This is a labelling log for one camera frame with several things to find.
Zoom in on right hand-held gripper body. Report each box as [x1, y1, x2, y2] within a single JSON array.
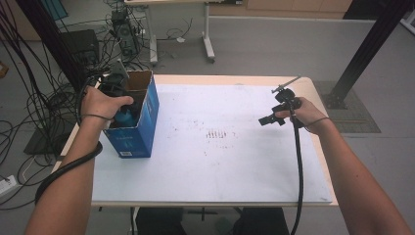
[[270, 75, 303, 115]]

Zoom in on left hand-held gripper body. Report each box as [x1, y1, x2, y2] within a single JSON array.
[[97, 59, 132, 99]]

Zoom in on blue cardboard box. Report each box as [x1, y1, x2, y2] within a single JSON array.
[[103, 70, 161, 160]]

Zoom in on person's left hand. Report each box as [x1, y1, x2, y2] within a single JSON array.
[[79, 85, 135, 131]]

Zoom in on person's right hand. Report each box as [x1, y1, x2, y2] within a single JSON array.
[[274, 96, 331, 136]]

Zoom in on black wrist band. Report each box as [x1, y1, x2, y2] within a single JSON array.
[[79, 113, 113, 122], [304, 117, 331, 129]]

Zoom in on black equipment box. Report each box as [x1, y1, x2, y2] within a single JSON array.
[[60, 28, 101, 67]]

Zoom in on computer tower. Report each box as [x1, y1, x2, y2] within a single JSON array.
[[111, 9, 142, 57]]

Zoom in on grey floor plate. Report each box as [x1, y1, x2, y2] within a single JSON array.
[[312, 80, 382, 134]]

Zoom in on wooden cabinet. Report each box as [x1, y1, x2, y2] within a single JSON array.
[[208, 0, 354, 20]]

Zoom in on person's legs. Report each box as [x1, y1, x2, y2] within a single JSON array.
[[135, 207, 291, 235]]

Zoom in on white power strip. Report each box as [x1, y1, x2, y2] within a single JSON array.
[[0, 174, 19, 198]]

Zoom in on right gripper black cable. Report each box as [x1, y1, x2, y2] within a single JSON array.
[[289, 107, 306, 235]]

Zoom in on black metal post with cables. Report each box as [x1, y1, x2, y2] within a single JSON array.
[[14, 0, 93, 99]]

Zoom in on bundle of floor cables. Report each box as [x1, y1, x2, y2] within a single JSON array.
[[0, 0, 194, 211]]

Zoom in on black floor base plate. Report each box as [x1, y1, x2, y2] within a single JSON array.
[[23, 122, 71, 157]]

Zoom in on slanted black metal post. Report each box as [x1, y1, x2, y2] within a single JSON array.
[[321, 0, 415, 111]]

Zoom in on white desk frame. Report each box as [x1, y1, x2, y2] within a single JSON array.
[[125, 0, 217, 66]]

